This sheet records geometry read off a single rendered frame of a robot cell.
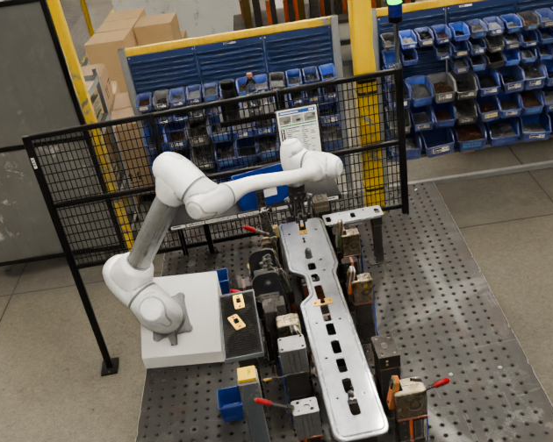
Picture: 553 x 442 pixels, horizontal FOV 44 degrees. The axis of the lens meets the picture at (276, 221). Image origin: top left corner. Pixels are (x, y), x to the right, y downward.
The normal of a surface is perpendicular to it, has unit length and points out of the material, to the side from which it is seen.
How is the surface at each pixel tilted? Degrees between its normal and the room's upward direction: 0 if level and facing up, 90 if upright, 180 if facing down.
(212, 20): 90
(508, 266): 0
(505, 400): 0
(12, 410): 0
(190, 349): 44
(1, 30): 89
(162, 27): 90
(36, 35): 90
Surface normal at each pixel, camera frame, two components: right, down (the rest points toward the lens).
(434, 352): -0.14, -0.84
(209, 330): -0.11, -0.24
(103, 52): -0.02, 0.53
